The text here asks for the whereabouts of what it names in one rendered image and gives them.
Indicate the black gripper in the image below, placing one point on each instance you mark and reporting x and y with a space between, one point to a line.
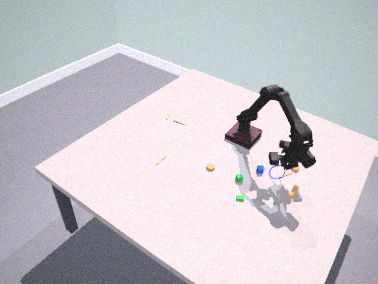
289 158

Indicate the wooden cylinder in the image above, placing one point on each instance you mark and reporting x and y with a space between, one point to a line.
295 188

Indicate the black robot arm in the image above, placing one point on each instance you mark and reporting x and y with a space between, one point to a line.
300 131

